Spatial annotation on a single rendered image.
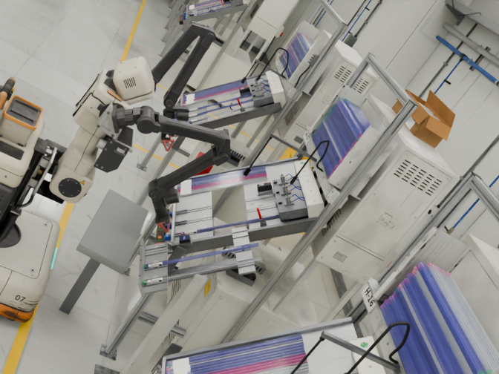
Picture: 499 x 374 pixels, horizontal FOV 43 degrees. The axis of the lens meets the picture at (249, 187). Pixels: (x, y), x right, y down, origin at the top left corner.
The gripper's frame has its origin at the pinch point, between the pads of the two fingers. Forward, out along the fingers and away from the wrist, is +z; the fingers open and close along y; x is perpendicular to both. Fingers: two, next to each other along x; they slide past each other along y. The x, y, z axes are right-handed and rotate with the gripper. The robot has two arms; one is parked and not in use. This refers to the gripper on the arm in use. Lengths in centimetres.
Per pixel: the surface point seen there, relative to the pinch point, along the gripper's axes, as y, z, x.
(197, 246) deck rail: -9.9, 6.1, -14.3
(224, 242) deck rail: -9.8, 6.5, -27.3
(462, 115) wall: 194, 59, -216
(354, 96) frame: 50, -31, -107
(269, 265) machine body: 37, 57, -45
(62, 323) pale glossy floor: -5, 40, 64
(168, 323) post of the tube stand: -38.5, 25.6, 3.1
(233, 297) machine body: -9.6, 39.7, -25.3
